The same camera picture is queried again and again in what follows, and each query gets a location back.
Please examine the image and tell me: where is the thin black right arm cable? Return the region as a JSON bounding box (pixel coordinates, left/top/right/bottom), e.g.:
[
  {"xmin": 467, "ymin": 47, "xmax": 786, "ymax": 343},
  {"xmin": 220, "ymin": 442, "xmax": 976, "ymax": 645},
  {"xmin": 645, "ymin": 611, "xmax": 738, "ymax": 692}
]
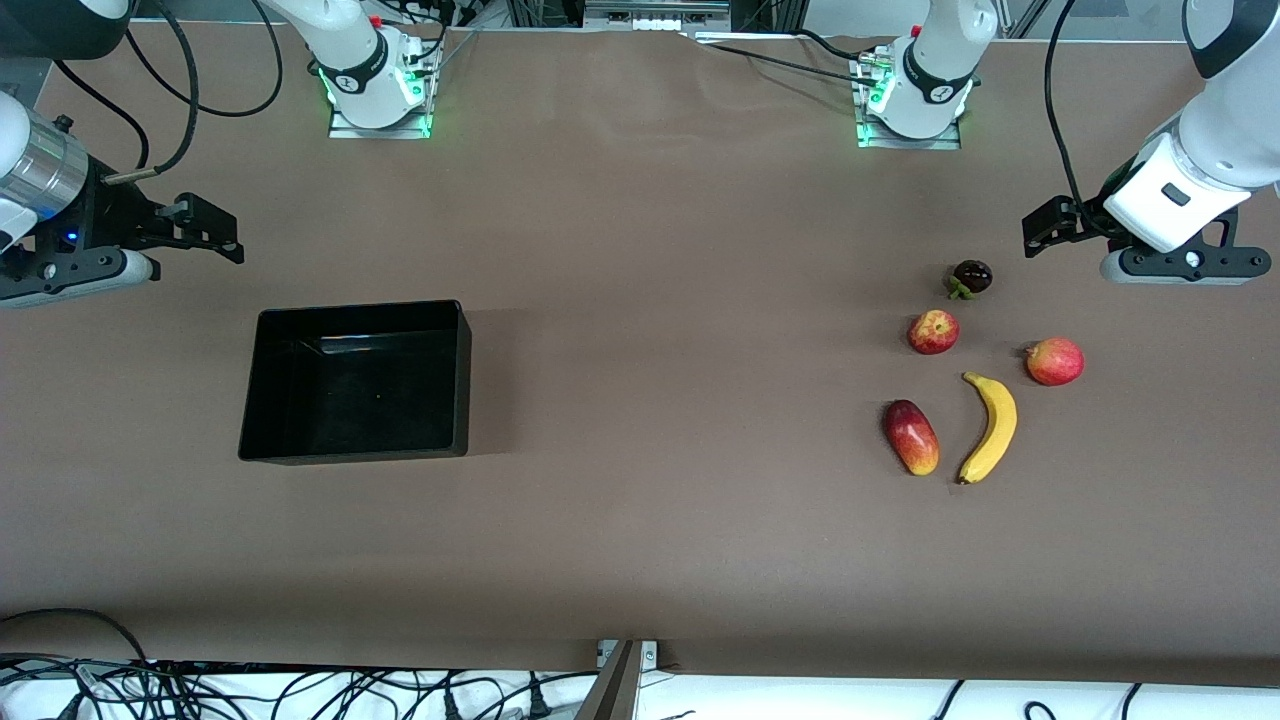
[{"xmin": 50, "ymin": 58, "xmax": 151, "ymax": 171}]

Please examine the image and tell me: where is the black cable across table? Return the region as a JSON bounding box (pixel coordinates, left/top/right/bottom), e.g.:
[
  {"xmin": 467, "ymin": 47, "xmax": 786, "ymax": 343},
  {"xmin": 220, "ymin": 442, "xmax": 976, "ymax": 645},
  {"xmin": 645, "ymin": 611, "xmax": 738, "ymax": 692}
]
[{"xmin": 690, "ymin": 30, "xmax": 881, "ymax": 81}]

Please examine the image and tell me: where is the red apple far right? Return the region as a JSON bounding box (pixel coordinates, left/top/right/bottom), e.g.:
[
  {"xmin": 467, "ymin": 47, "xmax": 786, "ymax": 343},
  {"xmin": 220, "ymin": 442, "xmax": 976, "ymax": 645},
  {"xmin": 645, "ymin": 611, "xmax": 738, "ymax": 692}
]
[{"xmin": 1024, "ymin": 337, "xmax": 1086, "ymax": 387}]

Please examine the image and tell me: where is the black plastic box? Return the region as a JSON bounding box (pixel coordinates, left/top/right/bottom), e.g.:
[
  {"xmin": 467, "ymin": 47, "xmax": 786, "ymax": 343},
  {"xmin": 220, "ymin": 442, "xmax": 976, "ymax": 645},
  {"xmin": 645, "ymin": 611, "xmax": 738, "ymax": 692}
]
[{"xmin": 238, "ymin": 300, "xmax": 472, "ymax": 465}]

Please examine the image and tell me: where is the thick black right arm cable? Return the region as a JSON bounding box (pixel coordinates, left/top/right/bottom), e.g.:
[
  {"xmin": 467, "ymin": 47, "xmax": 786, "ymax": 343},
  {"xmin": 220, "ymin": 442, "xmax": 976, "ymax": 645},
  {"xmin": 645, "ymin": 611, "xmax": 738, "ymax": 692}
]
[{"xmin": 100, "ymin": 0, "xmax": 201, "ymax": 186}]

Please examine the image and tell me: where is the yellow banana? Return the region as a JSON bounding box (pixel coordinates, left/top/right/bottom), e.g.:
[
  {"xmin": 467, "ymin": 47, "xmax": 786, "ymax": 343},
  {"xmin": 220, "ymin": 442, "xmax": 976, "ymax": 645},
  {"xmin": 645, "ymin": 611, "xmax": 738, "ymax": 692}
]
[{"xmin": 958, "ymin": 371, "xmax": 1019, "ymax": 486}]

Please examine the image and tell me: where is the arched black floor cable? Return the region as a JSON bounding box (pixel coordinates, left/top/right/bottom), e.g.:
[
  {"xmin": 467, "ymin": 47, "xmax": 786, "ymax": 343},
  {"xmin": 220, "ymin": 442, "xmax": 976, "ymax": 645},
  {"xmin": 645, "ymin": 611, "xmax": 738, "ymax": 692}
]
[{"xmin": 0, "ymin": 607, "xmax": 151, "ymax": 666}]

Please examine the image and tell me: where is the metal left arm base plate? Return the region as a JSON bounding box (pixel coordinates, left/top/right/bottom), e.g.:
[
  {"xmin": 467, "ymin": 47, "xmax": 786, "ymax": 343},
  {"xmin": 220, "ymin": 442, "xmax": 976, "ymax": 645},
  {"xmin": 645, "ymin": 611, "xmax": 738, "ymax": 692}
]
[{"xmin": 855, "ymin": 55, "xmax": 963, "ymax": 151}]

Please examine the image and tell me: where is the red yellow mango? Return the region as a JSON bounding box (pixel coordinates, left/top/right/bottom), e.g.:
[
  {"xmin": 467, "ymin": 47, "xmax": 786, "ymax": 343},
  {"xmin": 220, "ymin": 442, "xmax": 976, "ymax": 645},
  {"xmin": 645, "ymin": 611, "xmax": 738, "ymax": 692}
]
[{"xmin": 882, "ymin": 399, "xmax": 941, "ymax": 477}]

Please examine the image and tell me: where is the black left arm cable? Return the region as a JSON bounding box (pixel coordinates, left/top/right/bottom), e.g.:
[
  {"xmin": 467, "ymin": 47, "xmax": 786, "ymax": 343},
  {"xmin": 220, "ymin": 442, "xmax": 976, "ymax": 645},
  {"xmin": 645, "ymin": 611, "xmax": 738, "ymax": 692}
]
[{"xmin": 1043, "ymin": 0, "xmax": 1093, "ymax": 216}]

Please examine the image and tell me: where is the small red yellow apple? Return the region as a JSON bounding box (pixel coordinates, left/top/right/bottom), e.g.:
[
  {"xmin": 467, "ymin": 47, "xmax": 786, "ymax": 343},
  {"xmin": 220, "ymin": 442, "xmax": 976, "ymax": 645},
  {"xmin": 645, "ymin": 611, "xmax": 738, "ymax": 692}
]
[{"xmin": 907, "ymin": 309, "xmax": 961, "ymax": 356}]

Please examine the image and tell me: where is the dark purple mangosteen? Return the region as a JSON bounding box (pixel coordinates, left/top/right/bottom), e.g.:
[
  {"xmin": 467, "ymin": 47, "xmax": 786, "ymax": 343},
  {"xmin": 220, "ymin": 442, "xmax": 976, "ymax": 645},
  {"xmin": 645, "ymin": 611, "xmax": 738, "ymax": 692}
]
[{"xmin": 946, "ymin": 259, "xmax": 994, "ymax": 301}]

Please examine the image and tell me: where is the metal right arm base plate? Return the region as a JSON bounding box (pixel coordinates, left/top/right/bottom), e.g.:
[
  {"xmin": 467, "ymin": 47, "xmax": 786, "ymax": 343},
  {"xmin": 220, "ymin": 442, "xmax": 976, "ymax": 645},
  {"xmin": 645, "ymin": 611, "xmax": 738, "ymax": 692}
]
[{"xmin": 328, "ymin": 40, "xmax": 433, "ymax": 139}]

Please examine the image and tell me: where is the grey diagonal beam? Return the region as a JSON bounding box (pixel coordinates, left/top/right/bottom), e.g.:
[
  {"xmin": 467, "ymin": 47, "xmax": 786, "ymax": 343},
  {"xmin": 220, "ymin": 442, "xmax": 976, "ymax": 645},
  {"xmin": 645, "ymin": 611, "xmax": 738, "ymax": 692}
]
[{"xmin": 575, "ymin": 640, "xmax": 641, "ymax": 720}]

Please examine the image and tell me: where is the looping black right arm cable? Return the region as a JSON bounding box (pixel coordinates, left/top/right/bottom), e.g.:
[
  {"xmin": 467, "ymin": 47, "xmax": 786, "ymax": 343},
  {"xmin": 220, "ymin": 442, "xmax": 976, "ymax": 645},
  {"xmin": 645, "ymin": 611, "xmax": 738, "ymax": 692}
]
[{"xmin": 125, "ymin": 0, "xmax": 286, "ymax": 119}]

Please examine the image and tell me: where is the brown table cover sheet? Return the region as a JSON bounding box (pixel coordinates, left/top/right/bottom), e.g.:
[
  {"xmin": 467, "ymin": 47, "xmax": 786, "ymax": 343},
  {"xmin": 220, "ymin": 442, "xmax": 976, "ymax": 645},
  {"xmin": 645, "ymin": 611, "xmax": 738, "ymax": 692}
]
[{"xmin": 0, "ymin": 20, "xmax": 1280, "ymax": 686}]

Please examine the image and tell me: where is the grey connector panel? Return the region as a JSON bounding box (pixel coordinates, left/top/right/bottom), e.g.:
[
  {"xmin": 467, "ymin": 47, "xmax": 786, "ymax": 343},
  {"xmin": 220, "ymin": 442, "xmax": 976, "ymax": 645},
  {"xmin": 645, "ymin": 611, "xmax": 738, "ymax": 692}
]
[{"xmin": 583, "ymin": 0, "xmax": 733, "ymax": 33}]

